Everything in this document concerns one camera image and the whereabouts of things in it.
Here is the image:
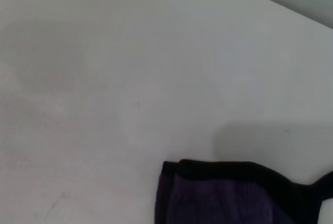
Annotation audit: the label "purple rag with black trim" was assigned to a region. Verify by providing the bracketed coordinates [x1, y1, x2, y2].
[155, 159, 333, 224]

